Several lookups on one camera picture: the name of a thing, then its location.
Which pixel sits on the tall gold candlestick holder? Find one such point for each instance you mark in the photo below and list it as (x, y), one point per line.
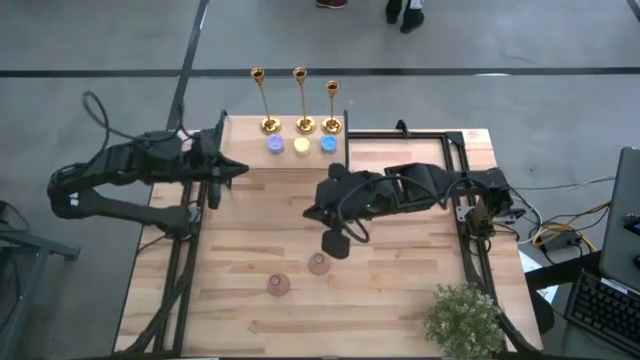
(305, 125)
(270, 125)

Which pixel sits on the yellow glass candle holder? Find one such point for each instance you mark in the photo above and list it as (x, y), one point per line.
(302, 146)

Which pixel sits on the wooden shelf with black legs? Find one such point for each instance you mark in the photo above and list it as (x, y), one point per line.
(280, 160)

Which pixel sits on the black power adapter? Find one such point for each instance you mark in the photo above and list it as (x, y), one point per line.
(562, 242)

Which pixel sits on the black keyboard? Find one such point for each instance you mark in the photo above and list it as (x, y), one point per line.
(600, 310)

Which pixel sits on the blue glass candle holder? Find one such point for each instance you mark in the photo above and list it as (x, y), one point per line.
(328, 144)

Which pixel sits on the small silver bracket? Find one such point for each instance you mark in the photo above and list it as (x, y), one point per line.
(464, 212)

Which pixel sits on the black aluminium table frame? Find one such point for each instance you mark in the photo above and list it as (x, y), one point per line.
(425, 134)

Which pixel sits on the person's legs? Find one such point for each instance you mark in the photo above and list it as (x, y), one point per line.
(405, 17)

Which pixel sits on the green plant with white flowers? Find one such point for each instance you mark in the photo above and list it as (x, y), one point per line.
(465, 320)

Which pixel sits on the purple glass candle holder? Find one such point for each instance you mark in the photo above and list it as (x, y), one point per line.
(275, 144)

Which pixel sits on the small black bracket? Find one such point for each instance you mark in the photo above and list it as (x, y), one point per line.
(401, 128)

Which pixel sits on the grey laptop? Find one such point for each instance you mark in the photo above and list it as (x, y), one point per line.
(620, 225)

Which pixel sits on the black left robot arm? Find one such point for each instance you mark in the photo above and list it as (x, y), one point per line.
(120, 162)

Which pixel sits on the white paper sheet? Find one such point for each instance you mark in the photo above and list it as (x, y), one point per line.
(530, 262)

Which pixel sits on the short gold candlestick holder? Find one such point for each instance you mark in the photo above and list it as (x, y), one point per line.
(331, 125)

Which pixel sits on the pink ribbed glass candle holder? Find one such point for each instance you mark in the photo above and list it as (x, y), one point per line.
(319, 265)
(278, 285)

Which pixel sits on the black side table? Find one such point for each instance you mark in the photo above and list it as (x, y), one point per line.
(560, 274)

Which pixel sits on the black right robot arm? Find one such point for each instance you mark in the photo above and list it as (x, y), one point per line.
(425, 180)

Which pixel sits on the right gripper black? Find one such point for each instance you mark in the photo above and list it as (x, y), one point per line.
(360, 200)

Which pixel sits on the grey metal stand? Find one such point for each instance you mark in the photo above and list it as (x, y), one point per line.
(45, 247)

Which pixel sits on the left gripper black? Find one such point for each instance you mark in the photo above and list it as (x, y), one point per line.
(207, 155)

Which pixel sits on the person's foot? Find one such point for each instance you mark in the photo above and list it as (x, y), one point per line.
(331, 3)

